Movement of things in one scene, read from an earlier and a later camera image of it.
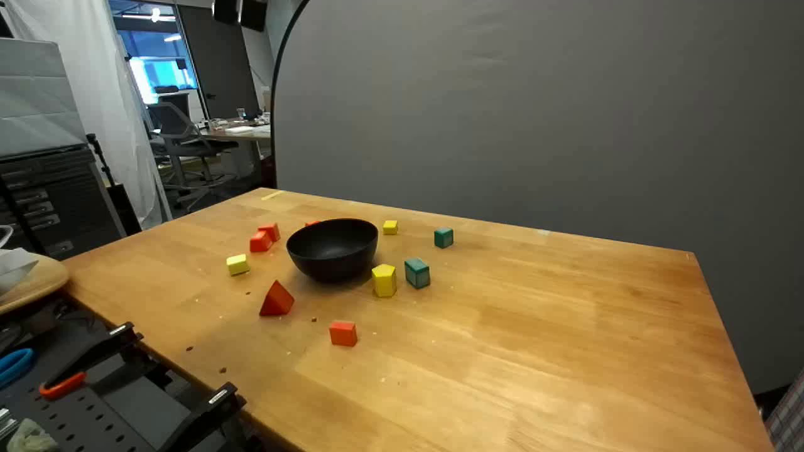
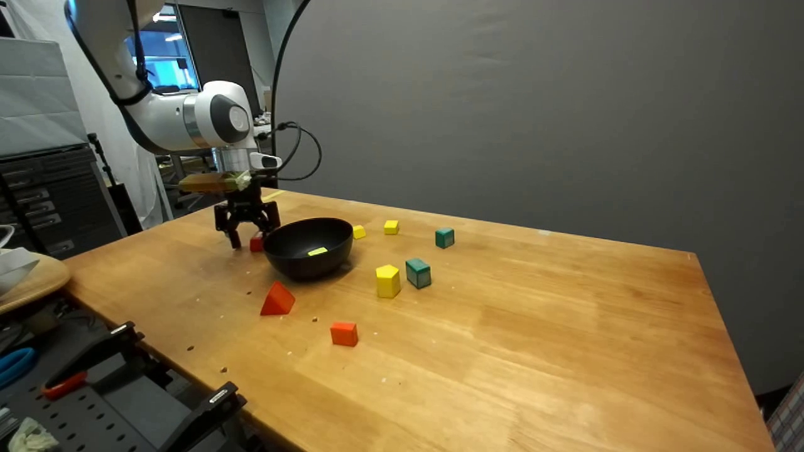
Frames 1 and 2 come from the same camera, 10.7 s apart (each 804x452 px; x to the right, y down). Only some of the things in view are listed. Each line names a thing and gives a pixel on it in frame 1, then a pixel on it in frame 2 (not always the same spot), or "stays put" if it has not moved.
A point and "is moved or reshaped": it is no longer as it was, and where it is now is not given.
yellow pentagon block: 384,279 stays put
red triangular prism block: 277,302 stays put
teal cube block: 443,237 stays put
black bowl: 332,249 is moved or reshaped
